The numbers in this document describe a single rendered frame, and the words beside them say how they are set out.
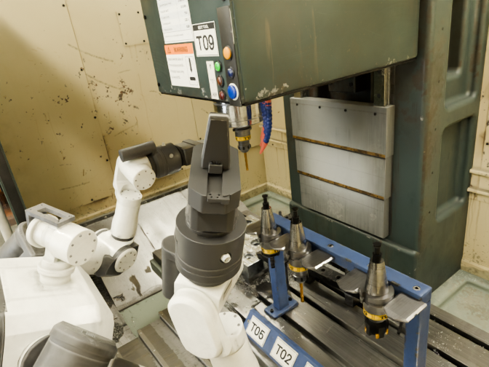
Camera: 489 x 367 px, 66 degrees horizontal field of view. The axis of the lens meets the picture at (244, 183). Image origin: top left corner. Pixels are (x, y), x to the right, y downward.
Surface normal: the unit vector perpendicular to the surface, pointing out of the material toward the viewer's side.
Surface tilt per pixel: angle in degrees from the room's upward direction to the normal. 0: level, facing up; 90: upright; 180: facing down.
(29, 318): 47
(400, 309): 0
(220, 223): 100
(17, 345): 84
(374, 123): 90
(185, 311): 94
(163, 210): 24
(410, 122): 90
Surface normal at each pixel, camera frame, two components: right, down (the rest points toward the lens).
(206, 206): 0.05, 0.54
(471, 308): -0.12, -0.91
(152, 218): 0.12, -0.73
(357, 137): -0.80, 0.32
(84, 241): 0.88, 0.25
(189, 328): -0.35, 0.47
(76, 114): 0.58, 0.25
